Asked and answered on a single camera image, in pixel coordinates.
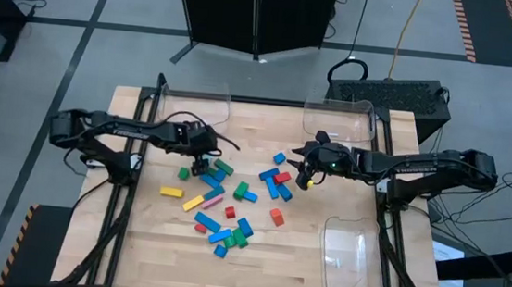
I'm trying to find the orange triangular prism block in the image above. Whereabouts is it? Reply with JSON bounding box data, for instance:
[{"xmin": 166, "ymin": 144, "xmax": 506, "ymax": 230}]
[{"xmin": 268, "ymin": 207, "xmax": 287, "ymax": 229}]

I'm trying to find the long yellow block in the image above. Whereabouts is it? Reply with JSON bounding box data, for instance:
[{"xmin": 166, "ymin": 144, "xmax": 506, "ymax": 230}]
[
  {"xmin": 159, "ymin": 185, "xmax": 185, "ymax": 199},
  {"xmin": 181, "ymin": 193, "xmax": 206, "ymax": 214}
]

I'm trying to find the black perforated computer case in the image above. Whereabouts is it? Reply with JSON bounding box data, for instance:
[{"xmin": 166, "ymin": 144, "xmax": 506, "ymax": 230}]
[{"xmin": 321, "ymin": 69, "xmax": 456, "ymax": 146}]

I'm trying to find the large clear plastic bin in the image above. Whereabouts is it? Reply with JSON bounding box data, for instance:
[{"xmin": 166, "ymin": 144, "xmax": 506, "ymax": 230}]
[{"xmin": 316, "ymin": 214, "xmax": 395, "ymax": 287}]

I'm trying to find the medium green block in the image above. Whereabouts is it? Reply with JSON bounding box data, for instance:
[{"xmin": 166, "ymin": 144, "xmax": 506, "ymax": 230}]
[{"xmin": 232, "ymin": 180, "xmax": 251, "ymax": 202}]

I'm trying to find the black yellow-striped floor mat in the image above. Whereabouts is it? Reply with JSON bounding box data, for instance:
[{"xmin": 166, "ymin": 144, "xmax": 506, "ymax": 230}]
[{"xmin": 0, "ymin": 200, "xmax": 76, "ymax": 287}]

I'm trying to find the long pink block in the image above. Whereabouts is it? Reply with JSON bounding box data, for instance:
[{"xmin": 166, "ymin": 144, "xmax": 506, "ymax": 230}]
[{"xmin": 201, "ymin": 193, "xmax": 225, "ymax": 212}]

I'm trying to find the yellow cable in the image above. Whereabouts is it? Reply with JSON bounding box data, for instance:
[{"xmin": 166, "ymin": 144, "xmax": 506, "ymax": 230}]
[{"xmin": 387, "ymin": 0, "xmax": 426, "ymax": 82}]

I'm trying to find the black cable loop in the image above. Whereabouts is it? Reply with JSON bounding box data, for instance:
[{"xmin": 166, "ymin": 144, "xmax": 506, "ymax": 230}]
[{"xmin": 325, "ymin": 56, "xmax": 370, "ymax": 87}]

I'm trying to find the green triangular prism block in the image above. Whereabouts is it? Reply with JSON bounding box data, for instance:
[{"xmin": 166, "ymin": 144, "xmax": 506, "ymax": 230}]
[{"xmin": 231, "ymin": 227, "xmax": 251, "ymax": 250}]

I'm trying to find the long dark blue block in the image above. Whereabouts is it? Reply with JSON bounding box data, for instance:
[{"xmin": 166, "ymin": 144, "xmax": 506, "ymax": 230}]
[{"xmin": 257, "ymin": 165, "xmax": 281, "ymax": 183}]

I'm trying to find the black floor cable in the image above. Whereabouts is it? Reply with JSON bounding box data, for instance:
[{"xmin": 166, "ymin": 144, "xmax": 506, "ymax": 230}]
[{"xmin": 346, "ymin": 0, "xmax": 371, "ymax": 61}]

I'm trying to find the white paper sheet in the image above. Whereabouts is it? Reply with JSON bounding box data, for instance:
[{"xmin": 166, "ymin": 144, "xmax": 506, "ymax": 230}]
[{"xmin": 428, "ymin": 239, "xmax": 469, "ymax": 287}]

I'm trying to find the black orange-striped floor mat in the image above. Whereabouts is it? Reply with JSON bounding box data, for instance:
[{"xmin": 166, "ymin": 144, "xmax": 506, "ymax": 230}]
[{"xmin": 446, "ymin": 0, "xmax": 512, "ymax": 69}]

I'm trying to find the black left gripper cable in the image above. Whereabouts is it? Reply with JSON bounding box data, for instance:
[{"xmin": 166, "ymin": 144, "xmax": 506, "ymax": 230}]
[{"xmin": 214, "ymin": 132, "xmax": 243, "ymax": 153}]

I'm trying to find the long teal block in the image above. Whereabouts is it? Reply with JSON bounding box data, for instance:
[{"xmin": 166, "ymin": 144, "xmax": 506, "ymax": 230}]
[{"xmin": 203, "ymin": 183, "xmax": 227, "ymax": 202}]

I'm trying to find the blue upright cube block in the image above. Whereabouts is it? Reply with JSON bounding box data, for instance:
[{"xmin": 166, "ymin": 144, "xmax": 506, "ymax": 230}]
[{"xmin": 193, "ymin": 211, "xmax": 224, "ymax": 234}]

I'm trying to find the black folding partition screen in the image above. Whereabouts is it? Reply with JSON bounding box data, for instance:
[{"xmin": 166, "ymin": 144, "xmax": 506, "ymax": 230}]
[{"xmin": 169, "ymin": 0, "xmax": 339, "ymax": 80}]

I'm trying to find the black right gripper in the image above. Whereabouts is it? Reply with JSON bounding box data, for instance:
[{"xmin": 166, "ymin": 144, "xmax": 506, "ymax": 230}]
[{"xmin": 288, "ymin": 127, "xmax": 358, "ymax": 181}]

